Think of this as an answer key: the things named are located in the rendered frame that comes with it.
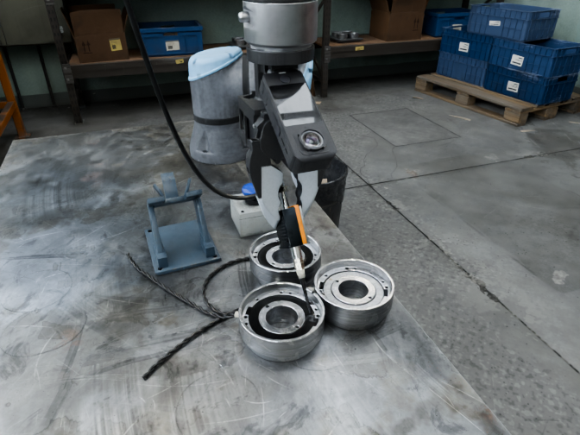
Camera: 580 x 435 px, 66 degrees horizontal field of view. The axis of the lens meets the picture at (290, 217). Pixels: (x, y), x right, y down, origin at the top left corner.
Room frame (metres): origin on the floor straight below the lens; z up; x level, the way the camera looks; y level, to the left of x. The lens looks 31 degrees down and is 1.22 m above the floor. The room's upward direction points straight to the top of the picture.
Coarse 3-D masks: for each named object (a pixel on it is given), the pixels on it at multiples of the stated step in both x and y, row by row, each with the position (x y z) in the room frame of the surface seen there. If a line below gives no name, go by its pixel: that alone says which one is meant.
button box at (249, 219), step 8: (232, 200) 0.67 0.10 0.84; (240, 200) 0.67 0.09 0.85; (248, 200) 0.67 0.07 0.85; (256, 200) 0.67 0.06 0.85; (232, 208) 0.67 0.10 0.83; (240, 208) 0.65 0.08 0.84; (248, 208) 0.65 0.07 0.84; (256, 208) 0.65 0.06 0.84; (232, 216) 0.68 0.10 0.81; (240, 216) 0.63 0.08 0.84; (248, 216) 0.63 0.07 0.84; (256, 216) 0.64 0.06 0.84; (240, 224) 0.63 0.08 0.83; (248, 224) 0.63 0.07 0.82; (256, 224) 0.63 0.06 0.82; (264, 224) 0.64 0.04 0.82; (240, 232) 0.63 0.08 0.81; (248, 232) 0.63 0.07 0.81; (256, 232) 0.63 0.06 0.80; (264, 232) 0.64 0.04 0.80
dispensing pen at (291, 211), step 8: (280, 192) 0.49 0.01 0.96; (288, 208) 0.46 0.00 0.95; (280, 216) 0.47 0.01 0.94; (288, 216) 0.46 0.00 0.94; (296, 216) 0.46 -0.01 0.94; (280, 224) 0.47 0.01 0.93; (288, 224) 0.45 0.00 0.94; (296, 224) 0.45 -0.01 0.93; (280, 232) 0.47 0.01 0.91; (288, 232) 0.45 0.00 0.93; (296, 232) 0.45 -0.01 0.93; (280, 240) 0.47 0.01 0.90; (288, 240) 0.44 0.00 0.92; (296, 240) 0.44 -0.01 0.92; (280, 248) 0.46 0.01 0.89; (288, 248) 0.44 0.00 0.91; (296, 248) 0.45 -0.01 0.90; (296, 256) 0.44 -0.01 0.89; (296, 264) 0.44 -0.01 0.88; (304, 272) 0.44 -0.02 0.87; (304, 280) 0.43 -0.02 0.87; (304, 288) 0.43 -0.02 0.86
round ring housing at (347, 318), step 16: (320, 272) 0.48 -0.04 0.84; (336, 272) 0.49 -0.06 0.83; (368, 272) 0.49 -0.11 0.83; (384, 272) 0.48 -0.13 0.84; (336, 288) 0.46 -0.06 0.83; (352, 288) 0.48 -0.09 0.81; (368, 288) 0.46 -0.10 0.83; (384, 288) 0.46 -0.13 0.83; (336, 304) 0.42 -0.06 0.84; (352, 304) 0.43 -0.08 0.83; (384, 304) 0.42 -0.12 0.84; (336, 320) 0.41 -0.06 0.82; (352, 320) 0.41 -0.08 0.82; (368, 320) 0.41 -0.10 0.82
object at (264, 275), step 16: (256, 240) 0.56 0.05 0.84; (272, 240) 0.57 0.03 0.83; (256, 256) 0.53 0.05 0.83; (272, 256) 0.54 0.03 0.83; (288, 256) 0.55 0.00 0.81; (304, 256) 0.53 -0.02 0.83; (320, 256) 0.52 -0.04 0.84; (256, 272) 0.50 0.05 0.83; (272, 272) 0.48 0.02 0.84; (288, 272) 0.48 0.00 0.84
